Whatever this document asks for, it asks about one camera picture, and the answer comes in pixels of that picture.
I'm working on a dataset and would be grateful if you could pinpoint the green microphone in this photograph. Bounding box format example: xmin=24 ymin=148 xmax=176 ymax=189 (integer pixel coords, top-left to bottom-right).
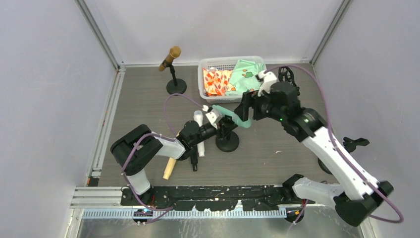
xmin=212 ymin=105 xmax=253 ymax=128

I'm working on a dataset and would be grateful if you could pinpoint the black tripod shock-mount stand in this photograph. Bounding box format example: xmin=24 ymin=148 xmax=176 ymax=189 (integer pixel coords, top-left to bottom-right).
xmin=278 ymin=66 xmax=300 ymax=91

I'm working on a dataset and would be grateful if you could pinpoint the cream yellow microphone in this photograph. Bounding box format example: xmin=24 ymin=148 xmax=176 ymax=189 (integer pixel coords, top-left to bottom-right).
xmin=163 ymin=139 xmax=185 ymax=180

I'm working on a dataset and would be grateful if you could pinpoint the black round-base mic stand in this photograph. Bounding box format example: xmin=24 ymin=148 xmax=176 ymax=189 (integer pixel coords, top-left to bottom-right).
xmin=166 ymin=64 xmax=187 ymax=94

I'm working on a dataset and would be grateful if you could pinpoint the gold brown microphone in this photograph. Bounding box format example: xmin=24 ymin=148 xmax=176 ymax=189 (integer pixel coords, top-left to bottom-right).
xmin=158 ymin=46 xmax=181 ymax=72

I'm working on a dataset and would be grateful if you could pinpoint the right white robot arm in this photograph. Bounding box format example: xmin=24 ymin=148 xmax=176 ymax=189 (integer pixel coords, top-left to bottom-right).
xmin=234 ymin=82 xmax=394 ymax=227

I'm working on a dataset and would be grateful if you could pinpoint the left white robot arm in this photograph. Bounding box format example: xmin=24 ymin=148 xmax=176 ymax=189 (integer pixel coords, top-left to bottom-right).
xmin=110 ymin=116 xmax=239 ymax=195

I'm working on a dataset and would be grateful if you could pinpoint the white microphone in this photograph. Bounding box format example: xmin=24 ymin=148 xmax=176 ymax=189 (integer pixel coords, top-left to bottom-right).
xmin=193 ymin=110 xmax=206 ymax=158

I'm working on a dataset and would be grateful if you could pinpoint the black microphone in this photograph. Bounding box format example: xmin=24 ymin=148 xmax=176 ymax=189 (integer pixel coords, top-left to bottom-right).
xmin=190 ymin=152 xmax=198 ymax=172

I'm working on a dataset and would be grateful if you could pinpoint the green patterned cloth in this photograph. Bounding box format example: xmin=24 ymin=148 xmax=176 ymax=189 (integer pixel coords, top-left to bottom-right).
xmin=225 ymin=59 xmax=266 ymax=96

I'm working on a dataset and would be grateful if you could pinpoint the white plastic basket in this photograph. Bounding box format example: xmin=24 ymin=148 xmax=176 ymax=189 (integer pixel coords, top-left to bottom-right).
xmin=197 ymin=56 xmax=266 ymax=104

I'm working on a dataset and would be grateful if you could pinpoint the orange patterned cloth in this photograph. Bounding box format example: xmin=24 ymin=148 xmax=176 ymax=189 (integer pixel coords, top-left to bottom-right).
xmin=203 ymin=67 xmax=236 ymax=96

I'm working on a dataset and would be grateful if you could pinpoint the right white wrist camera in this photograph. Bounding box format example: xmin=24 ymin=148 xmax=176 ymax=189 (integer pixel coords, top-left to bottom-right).
xmin=256 ymin=70 xmax=278 ymax=97

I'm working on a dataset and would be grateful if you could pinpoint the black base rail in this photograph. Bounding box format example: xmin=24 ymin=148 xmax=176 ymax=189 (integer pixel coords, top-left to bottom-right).
xmin=139 ymin=185 xmax=302 ymax=211

